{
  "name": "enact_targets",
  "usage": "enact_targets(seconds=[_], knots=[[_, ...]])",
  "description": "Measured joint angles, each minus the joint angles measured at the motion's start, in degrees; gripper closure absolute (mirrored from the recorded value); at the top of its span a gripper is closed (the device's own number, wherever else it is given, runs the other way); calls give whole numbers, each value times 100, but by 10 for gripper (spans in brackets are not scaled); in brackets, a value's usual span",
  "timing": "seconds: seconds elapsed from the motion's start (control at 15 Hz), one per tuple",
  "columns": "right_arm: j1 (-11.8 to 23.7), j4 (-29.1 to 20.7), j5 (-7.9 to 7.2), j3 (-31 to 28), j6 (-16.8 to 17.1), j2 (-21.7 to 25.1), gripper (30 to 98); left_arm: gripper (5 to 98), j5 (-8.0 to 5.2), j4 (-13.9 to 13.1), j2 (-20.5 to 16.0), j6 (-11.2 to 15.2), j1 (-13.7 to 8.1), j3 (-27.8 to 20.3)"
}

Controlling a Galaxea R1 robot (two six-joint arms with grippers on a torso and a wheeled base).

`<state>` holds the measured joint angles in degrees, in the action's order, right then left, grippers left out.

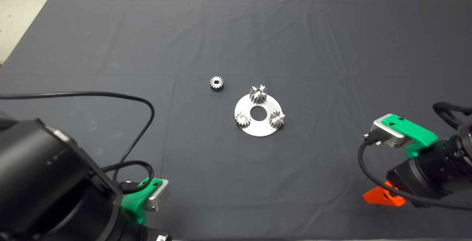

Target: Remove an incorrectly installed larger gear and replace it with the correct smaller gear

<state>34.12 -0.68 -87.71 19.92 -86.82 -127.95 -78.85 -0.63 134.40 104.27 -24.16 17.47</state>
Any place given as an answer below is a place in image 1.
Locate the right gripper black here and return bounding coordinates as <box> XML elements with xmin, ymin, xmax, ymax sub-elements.
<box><xmin>363</xmin><ymin>157</ymin><xmax>448</xmax><ymax>208</ymax></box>

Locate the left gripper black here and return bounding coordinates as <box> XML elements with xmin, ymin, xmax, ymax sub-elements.
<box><xmin>124</xmin><ymin>224</ymin><xmax>172</xmax><ymax>241</ymax></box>

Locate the large steel bevel gear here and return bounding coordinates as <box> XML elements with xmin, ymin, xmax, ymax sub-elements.
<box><xmin>249</xmin><ymin>85</ymin><xmax>268</xmax><ymax>105</ymax></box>

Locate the small steel gear on pin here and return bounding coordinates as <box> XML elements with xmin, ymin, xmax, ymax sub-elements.
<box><xmin>236</xmin><ymin>111</ymin><xmax>251</xmax><ymax>127</ymax></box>
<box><xmin>269</xmin><ymin>111</ymin><xmax>286</xmax><ymax>129</ymax></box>

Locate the round metal plate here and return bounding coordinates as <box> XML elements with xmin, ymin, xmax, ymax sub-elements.
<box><xmin>235</xmin><ymin>93</ymin><xmax>283</xmax><ymax>137</ymax></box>

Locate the dark grey table cloth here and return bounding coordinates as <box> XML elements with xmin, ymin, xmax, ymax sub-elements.
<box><xmin>0</xmin><ymin>0</ymin><xmax>472</xmax><ymax>241</ymax></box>

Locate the left wrist green camera mount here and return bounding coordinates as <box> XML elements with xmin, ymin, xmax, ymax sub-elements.
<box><xmin>122</xmin><ymin>178</ymin><xmax>163</xmax><ymax>225</ymax></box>

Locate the wrist green camera mount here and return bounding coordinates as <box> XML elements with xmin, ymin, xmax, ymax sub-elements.
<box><xmin>382</xmin><ymin>114</ymin><xmax>439</xmax><ymax>158</ymax></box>
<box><xmin>122</xmin><ymin>178</ymin><xmax>163</xmax><ymax>225</ymax></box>

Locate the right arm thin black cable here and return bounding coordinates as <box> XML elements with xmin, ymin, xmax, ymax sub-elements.
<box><xmin>357</xmin><ymin>133</ymin><xmax>472</xmax><ymax>211</ymax></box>

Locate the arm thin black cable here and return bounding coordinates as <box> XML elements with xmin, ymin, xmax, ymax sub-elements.
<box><xmin>357</xmin><ymin>133</ymin><xmax>472</xmax><ymax>211</ymax></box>
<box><xmin>0</xmin><ymin>92</ymin><xmax>155</xmax><ymax>183</ymax></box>

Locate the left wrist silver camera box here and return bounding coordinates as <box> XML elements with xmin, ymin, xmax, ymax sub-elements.
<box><xmin>142</xmin><ymin>179</ymin><xmax>171</xmax><ymax>212</ymax></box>

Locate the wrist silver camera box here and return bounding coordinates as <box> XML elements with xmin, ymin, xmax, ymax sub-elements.
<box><xmin>142</xmin><ymin>179</ymin><xmax>171</xmax><ymax>212</ymax></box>
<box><xmin>372</xmin><ymin>114</ymin><xmax>408</xmax><ymax>149</ymax></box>

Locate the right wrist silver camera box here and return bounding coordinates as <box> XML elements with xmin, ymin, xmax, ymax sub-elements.
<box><xmin>372</xmin><ymin>114</ymin><xmax>408</xmax><ymax>149</ymax></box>

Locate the left arm braided black cable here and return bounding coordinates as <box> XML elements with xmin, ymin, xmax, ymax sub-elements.
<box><xmin>101</xmin><ymin>160</ymin><xmax>155</xmax><ymax>194</ymax></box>

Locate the right wrist green camera mount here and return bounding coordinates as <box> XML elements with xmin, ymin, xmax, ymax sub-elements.
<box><xmin>382</xmin><ymin>114</ymin><xmax>439</xmax><ymax>158</ymax></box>

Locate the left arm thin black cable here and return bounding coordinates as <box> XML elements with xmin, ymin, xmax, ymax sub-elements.
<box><xmin>0</xmin><ymin>92</ymin><xmax>155</xmax><ymax>183</ymax></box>

